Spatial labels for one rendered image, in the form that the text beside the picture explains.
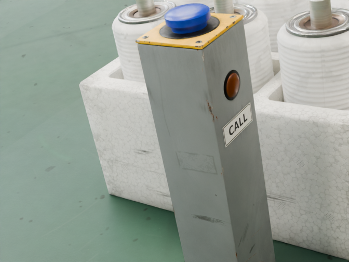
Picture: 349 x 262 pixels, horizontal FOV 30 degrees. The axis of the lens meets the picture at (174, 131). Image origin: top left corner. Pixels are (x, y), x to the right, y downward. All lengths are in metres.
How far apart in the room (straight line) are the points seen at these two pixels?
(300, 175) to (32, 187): 0.45
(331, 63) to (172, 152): 0.19
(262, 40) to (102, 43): 0.80
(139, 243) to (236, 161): 0.27
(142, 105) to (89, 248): 0.20
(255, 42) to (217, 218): 0.22
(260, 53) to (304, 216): 0.19
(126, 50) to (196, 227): 0.27
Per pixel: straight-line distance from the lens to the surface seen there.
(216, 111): 0.56
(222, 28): 0.56
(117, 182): 0.92
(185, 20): 0.55
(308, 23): 0.72
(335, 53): 0.68
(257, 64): 0.76
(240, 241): 0.65
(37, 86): 1.37
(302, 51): 0.68
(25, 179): 1.05
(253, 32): 0.74
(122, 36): 0.82
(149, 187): 0.88
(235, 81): 0.58
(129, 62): 0.83
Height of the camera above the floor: 0.51
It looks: 29 degrees down
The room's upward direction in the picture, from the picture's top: 12 degrees counter-clockwise
